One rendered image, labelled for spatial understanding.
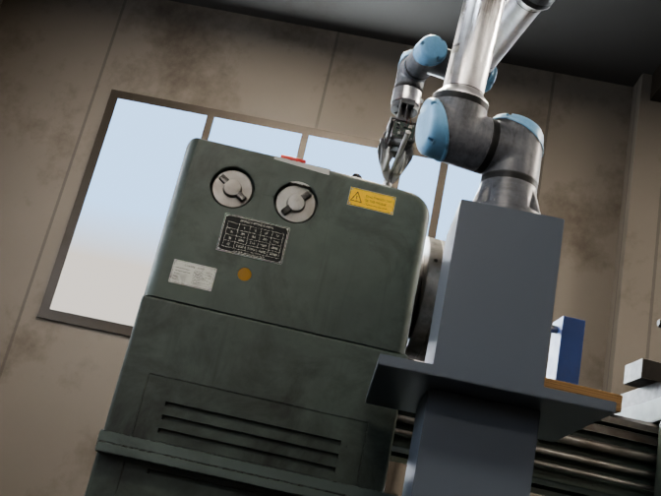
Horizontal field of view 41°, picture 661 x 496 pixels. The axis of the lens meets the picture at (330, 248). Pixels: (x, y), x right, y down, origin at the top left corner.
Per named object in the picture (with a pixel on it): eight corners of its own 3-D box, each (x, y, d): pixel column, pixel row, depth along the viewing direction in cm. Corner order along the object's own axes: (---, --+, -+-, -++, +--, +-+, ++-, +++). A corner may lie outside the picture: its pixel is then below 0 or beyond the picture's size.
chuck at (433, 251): (419, 326, 204) (435, 214, 219) (390, 374, 231) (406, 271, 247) (434, 330, 204) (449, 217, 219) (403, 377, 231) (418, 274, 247)
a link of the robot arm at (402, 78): (407, 42, 226) (395, 58, 234) (399, 80, 222) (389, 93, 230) (435, 52, 227) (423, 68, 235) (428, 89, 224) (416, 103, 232)
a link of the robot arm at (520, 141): (550, 181, 175) (558, 122, 179) (489, 161, 172) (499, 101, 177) (521, 200, 186) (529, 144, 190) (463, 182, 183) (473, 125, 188)
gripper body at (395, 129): (386, 136, 217) (393, 93, 221) (380, 151, 225) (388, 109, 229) (415, 144, 217) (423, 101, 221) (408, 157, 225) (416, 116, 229)
